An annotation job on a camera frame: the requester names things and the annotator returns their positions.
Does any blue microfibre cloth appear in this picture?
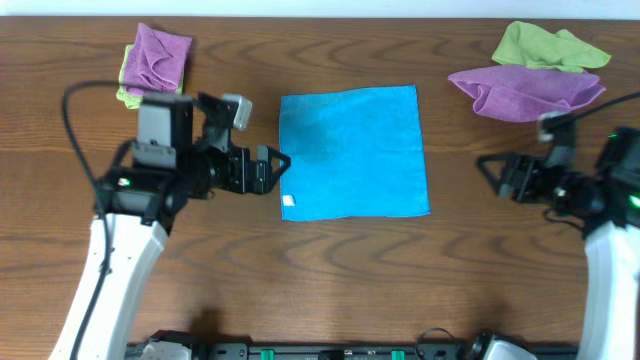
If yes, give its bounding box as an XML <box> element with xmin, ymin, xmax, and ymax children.
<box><xmin>279</xmin><ymin>85</ymin><xmax>431</xmax><ymax>222</ymax></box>

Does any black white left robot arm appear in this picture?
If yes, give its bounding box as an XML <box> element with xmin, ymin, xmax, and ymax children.
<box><xmin>51</xmin><ymin>93</ymin><xmax>291</xmax><ymax>359</ymax></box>

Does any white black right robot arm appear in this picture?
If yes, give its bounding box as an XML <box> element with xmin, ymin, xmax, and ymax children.
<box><xmin>476</xmin><ymin>114</ymin><xmax>639</xmax><ymax>359</ymax></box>

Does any white cloth label tag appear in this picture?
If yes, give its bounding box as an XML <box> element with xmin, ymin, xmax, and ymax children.
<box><xmin>282</xmin><ymin>195</ymin><xmax>296</xmax><ymax>207</ymax></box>

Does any crumpled purple cloth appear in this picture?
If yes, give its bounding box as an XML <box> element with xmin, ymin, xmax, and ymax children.
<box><xmin>448</xmin><ymin>65</ymin><xmax>606</xmax><ymax>123</ymax></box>

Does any folded green cloth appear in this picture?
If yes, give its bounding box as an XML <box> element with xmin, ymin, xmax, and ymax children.
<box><xmin>116</xmin><ymin>44</ymin><xmax>186</xmax><ymax>109</ymax></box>

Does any folded purple cloth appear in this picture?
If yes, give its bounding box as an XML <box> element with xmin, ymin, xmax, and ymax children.
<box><xmin>122</xmin><ymin>23</ymin><xmax>192</xmax><ymax>95</ymax></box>

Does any crumpled green cloth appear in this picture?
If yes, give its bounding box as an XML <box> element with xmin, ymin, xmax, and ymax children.
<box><xmin>492</xmin><ymin>21</ymin><xmax>611</xmax><ymax>73</ymax></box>

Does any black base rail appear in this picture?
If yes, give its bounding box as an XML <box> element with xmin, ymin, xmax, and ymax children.
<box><xmin>124</xmin><ymin>328</ymin><xmax>578</xmax><ymax>360</ymax></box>

